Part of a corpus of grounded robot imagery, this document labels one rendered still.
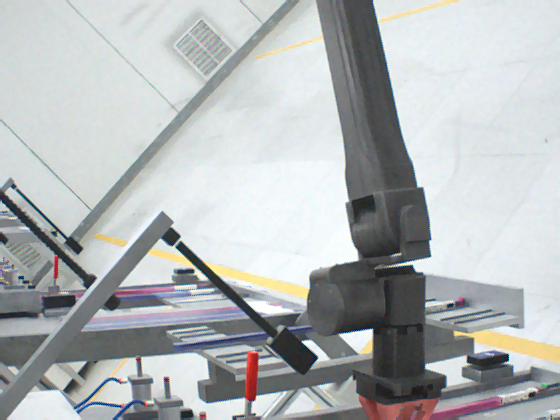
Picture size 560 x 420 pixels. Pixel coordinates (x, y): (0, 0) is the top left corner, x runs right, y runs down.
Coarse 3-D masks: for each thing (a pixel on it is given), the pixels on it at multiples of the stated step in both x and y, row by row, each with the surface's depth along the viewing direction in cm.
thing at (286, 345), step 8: (280, 328) 84; (280, 336) 83; (288, 336) 83; (296, 336) 84; (272, 344) 83; (280, 344) 83; (288, 344) 83; (296, 344) 84; (304, 344) 84; (280, 352) 83; (288, 352) 83; (296, 352) 84; (304, 352) 84; (312, 352) 84; (288, 360) 83; (296, 360) 84; (304, 360) 84; (312, 360) 84; (296, 368) 84; (304, 368) 84
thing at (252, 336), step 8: (456, 304) 160; (288, 328) 149; (296, 328) 148; (304, 328) 149; (312, 328) 149; (224, 336) 145; (232, 336) 145; (240, 336) 145; (248, 336) 145; (256, 336) 146; (264, 336) 146; (176, 344) 141; (184, 344) 142; (192, 344) 142; (200, 344) 143; (208, 344) 143; (216, 344) 144
